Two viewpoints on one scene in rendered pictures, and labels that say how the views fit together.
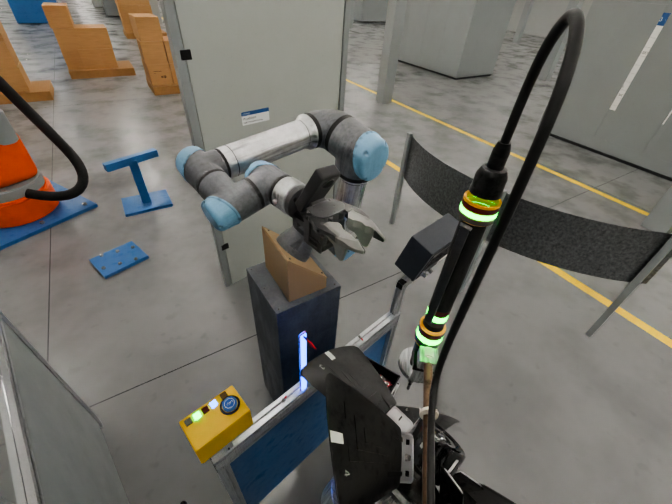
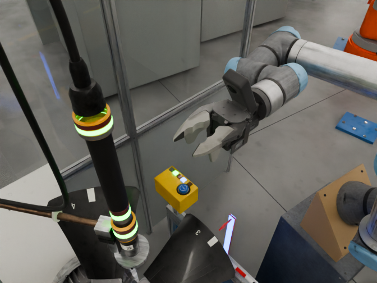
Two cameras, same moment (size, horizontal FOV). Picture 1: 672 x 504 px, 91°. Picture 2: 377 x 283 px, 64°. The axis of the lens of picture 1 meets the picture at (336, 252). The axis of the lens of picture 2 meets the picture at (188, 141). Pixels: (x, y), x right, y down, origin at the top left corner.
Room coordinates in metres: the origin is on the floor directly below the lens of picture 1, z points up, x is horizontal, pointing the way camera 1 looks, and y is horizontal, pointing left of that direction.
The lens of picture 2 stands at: (0.48, -0.43, 2.04)
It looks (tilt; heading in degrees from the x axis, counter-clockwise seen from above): 45 degrees down; 93
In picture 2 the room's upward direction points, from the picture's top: straight up
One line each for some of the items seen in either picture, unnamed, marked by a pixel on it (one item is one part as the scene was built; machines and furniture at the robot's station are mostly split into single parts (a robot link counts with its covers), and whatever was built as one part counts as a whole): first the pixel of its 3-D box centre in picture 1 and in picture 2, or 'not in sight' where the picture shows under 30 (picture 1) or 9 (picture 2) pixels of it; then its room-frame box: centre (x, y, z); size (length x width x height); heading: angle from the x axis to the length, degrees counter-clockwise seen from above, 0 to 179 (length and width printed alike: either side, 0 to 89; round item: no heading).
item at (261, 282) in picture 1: (295, 344); (302, 275); (1.02, 0.18, 0.50); 0.30 x 0.30 x 1.00; 37
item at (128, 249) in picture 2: (445, 291); (115, 192); (0.35, -0.17, 1.66); 0.04 x 0.04 x 0.46
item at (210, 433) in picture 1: (218, 423); (176, 190); (0.39, 0.30, 1.02); 0.16 x 0.10 x 0.11; 136
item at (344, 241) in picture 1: (342, 247); (191, 133); (0.46, -0.01, 1.64); 0.09 x 0.03 x 0.06; 34
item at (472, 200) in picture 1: (478, 208); (93, 121); (0.35, -0.17, 1.80); 0.04 x 0.04 x 0.03
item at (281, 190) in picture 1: (291, 197); (261, 99); (0.61, 0.10, 1.64); 0.08 x 0.05 x 0.08; 136
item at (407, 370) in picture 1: (422, 356); (124, 239); (0.34, -0.17, 1.50); 0.09 x 0.07 x 0.10; 171
